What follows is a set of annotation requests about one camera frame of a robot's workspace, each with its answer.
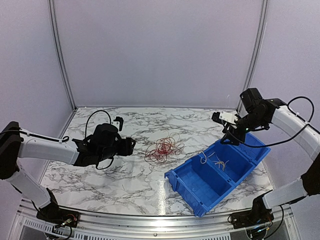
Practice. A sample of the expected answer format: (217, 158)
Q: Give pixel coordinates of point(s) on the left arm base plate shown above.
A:
(61, 217)

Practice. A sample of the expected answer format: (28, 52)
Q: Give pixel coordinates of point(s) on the aluminium front frame rail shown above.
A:
(110, 226)

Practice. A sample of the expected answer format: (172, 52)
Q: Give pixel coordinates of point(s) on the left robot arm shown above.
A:
(17, 143)

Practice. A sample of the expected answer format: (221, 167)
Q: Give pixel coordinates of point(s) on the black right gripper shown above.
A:
(233, 136)

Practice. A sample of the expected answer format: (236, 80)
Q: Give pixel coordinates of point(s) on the blue three-compartment bin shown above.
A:
(205, 179)

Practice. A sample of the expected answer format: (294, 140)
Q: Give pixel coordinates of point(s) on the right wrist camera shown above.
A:
(224, 117)

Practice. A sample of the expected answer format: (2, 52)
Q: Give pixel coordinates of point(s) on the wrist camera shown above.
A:
(118, 122)
(224, 117)

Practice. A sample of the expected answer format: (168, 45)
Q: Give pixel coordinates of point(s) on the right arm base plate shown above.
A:
(250, 218)

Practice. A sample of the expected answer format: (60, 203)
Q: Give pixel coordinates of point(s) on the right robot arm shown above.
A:
(286, 127)

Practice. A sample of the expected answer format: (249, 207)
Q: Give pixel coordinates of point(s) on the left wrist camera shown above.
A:
(118, 122)

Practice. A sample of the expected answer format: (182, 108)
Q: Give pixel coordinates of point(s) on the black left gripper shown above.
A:
(127, 148)

